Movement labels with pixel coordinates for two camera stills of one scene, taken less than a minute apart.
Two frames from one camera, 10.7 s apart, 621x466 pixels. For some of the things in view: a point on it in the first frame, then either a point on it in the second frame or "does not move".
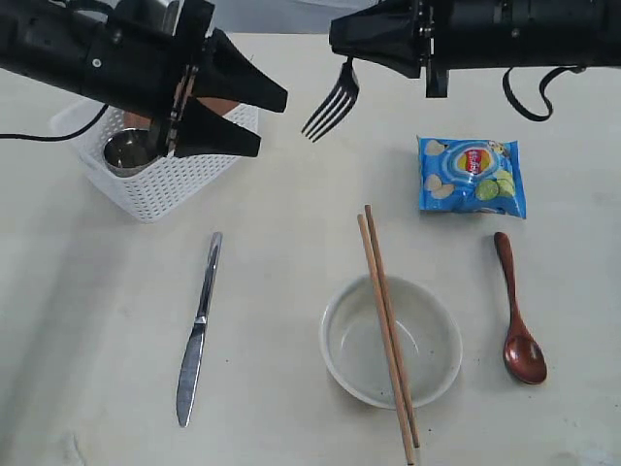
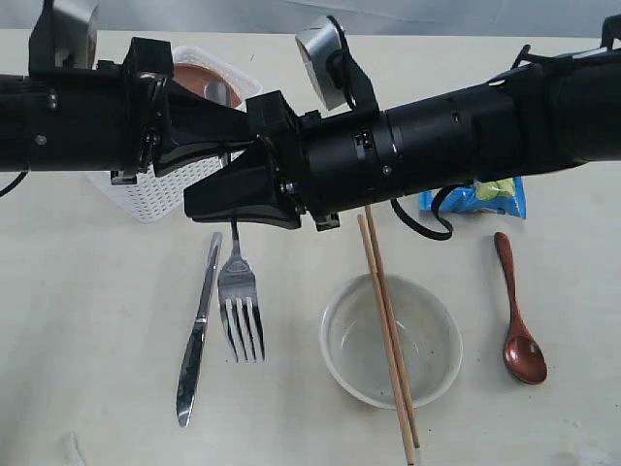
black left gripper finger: x=224 y=72 -> x=196 y=119
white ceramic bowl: x=428 y=332 does not move
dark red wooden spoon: x=522 y=355 does not move
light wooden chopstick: x=386 y=343 does not move
